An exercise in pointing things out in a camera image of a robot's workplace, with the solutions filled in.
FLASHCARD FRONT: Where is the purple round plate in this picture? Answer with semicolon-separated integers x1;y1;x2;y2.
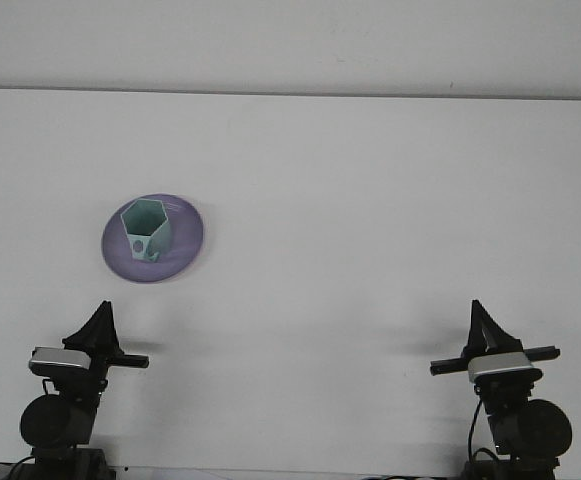
100;193;207;284

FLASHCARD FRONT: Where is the pale blue hexagonal cup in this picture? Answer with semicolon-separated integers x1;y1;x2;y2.
120;198;174;263

